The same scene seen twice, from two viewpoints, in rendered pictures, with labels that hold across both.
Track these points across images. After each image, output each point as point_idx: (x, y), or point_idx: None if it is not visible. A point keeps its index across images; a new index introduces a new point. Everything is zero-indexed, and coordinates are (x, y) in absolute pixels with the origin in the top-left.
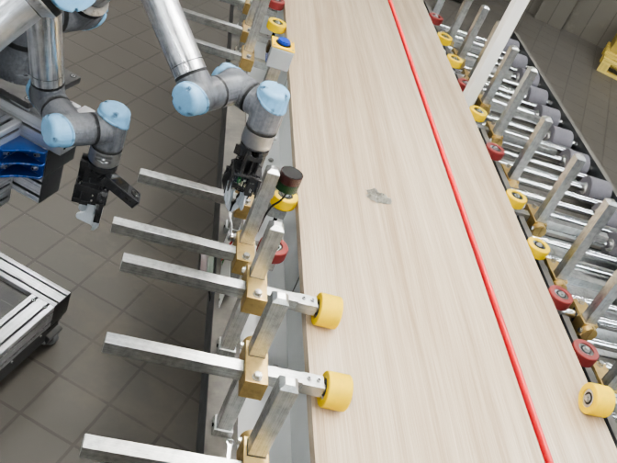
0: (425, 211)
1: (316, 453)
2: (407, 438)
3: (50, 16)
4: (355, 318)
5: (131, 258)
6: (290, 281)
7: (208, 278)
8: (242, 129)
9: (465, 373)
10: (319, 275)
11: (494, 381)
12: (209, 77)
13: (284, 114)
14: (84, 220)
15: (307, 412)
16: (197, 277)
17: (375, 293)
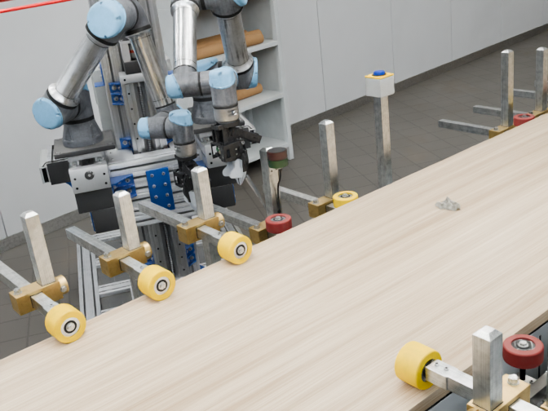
0: (494, 219)
1: (103, 313)
2: (178, 329)
3: (102, 45)
4: (271, 264)
5: (144, 202)
6: None
7: (172, 216)
8: None
9: (312, 316)
10: (287, 239)
11: (334, 329)
12: (187, 70)
13: (224, 88)
14: (187, 201)
15: None
16: (166, 214)
17: (320, 256)
